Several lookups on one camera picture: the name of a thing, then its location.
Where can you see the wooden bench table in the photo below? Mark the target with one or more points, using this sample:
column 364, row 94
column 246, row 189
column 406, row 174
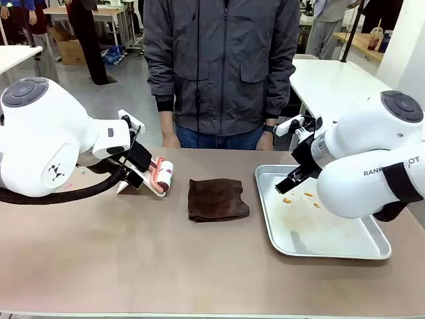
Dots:
column 362, row 44

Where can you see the dark brown cloth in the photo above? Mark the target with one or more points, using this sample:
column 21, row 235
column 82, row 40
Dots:
column 217, row 199

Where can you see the person's right hand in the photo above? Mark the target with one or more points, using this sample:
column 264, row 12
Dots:
column 171, row 136

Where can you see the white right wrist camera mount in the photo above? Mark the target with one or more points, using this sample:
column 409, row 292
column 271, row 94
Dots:
column 295, row 124

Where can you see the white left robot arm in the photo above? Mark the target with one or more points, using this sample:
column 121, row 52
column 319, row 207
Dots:
column 43, row 133

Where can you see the black wristwatch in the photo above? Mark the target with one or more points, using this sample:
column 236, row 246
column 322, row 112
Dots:
column 269, row 128

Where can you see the blue jeans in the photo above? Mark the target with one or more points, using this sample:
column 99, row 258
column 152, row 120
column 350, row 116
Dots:
column 219, row 139

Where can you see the dark blue bottle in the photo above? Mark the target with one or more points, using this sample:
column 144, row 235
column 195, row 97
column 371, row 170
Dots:
column 385, row 41

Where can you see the person's left hand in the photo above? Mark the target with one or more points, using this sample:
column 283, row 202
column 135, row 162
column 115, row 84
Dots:
column 264, row 141

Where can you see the blue white bag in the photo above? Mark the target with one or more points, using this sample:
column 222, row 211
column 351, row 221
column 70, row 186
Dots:
column 114, row 56

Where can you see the person in grey jacket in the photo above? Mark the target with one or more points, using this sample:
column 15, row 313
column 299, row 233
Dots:
column 222, row 60

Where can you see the black upright pole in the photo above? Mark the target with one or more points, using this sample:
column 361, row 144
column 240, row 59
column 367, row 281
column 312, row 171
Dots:
column 29, row 23

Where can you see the long orange crumb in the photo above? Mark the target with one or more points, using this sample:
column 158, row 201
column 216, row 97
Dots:
column 308, row 194

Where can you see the large orange crumb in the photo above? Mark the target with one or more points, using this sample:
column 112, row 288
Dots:
column 287, row 200

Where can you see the bystander in grey suit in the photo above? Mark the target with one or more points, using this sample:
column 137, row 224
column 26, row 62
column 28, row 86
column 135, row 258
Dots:
column 327, row 30

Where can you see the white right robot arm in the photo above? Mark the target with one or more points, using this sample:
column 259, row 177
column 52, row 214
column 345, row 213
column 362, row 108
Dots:
column 362, row 156

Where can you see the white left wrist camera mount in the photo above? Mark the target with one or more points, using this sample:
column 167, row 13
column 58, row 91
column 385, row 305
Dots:
column 133, row 121

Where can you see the cardboard box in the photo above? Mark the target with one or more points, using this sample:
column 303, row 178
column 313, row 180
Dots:
column 69, row 48

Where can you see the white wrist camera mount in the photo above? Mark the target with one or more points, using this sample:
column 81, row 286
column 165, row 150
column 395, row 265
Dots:
column 133, row 121
column 295, row 124

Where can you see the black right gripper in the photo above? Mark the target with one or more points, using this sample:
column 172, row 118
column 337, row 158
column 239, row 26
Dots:
column 307, row 156

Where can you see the bystander in grey trousers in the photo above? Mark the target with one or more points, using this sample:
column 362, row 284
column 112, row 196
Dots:
column 46, row 56

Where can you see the small white table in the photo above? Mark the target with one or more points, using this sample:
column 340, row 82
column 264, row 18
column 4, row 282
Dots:
column 16, row 58

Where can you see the white folded stand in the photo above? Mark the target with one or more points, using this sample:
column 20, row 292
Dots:
column 154, row 191

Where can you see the person's right forearm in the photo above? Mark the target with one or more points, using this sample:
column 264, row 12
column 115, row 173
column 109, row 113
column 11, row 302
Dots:
column 166, row 117

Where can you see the silver metal tray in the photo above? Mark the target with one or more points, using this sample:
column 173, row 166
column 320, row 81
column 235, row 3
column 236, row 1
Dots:
column 299, row 229

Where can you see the iced drink cup with straw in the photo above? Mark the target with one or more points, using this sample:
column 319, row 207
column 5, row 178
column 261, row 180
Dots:
column 374, row 38

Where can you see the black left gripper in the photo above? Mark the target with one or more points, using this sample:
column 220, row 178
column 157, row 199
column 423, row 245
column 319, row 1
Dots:
column 139, row 156

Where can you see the oval orange crumb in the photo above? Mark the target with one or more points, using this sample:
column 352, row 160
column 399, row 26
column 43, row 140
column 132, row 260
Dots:
column 317, row 206

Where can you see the large white side table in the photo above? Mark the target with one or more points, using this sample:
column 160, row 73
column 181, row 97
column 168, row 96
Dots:
column 335, row 86

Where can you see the pink lint roller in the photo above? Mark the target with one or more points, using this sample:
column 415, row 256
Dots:
column 162, row 176

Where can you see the bystander in black trousers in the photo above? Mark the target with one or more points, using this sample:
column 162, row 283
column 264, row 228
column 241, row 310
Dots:
column 89, row 43

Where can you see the wooden table with white legs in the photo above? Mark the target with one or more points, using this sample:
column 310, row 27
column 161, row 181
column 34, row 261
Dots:
column 109, row 16

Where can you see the black slanted pole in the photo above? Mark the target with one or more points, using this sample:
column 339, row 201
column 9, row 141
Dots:
column 352, row 30

